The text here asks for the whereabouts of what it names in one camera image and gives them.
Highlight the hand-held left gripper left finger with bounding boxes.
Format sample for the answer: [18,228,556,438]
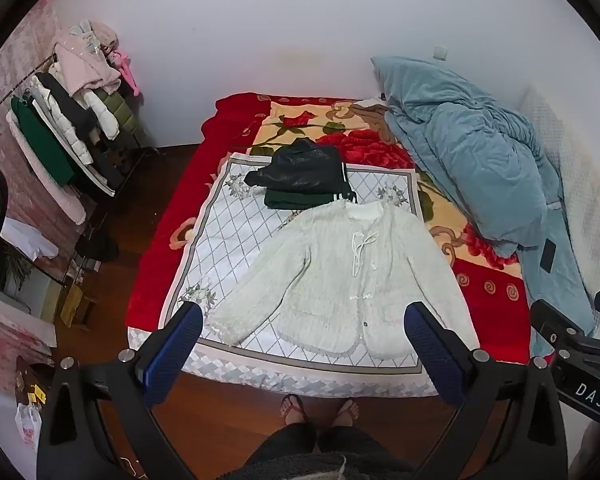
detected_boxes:
[36,301,204,480]

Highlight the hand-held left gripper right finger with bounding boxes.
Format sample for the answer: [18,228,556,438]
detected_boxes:
[404,301,568,480]

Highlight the white knit cardigan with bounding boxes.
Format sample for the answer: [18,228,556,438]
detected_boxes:
[207,199,481,361]

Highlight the black phone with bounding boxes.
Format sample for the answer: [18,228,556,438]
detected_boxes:
[539,239,558,273]

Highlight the person's right foot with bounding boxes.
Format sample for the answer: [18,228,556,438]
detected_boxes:
[330,397,361,428]

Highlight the person's foot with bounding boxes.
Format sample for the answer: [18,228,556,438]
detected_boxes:
[279,394,308,426]
[330,397,361,428]

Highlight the wooden box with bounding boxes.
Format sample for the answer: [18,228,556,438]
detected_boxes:
[60,282,101,331]

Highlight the white mattress sheet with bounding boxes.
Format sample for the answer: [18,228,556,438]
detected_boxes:
[517,85,600,341]

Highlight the person's left foot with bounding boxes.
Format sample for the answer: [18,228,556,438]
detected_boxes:
[279,394,308,426]

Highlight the white diamond-print blanket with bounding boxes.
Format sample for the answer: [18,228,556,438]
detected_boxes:
[127,152,481,398]

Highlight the red floral blanket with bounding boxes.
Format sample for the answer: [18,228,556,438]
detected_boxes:
[125,92,536,366]

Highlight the person's dark pants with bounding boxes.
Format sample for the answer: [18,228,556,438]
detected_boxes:
[242,422,386,466]

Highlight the person's grey fleece top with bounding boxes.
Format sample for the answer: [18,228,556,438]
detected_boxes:
[240,452,416,480]

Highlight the white plastic bag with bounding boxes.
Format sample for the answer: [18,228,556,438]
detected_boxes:
[14,402,43,453]

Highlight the blue quilt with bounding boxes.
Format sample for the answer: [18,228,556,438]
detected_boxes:
[370,55,596,356]

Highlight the white cloth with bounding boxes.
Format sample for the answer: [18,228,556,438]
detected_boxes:
[0,217,61,261]

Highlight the dark green striped sweater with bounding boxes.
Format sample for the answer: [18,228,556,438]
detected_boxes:
[264,160,356,211]

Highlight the black leather jacket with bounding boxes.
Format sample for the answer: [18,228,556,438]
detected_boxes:
[244,139,348,196]

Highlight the brown cloth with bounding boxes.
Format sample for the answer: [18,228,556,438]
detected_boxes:
[352,99,393,133]

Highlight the white puffer vest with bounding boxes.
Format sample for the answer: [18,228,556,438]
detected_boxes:
[30,77,96,166]

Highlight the olive puffer jacket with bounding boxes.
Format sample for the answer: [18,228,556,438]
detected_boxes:
[100,87,141,136]

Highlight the white puffer jacket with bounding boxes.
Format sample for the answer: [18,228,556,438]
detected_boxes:
[85,87,121,141]

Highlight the green hanging garment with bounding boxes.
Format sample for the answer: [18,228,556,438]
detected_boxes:
[11,95,76,188]

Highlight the pink plush toy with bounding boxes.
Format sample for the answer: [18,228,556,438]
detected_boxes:
[107,47,142,97]

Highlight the pink coat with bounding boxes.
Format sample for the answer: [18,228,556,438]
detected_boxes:
[55,20,123,96]

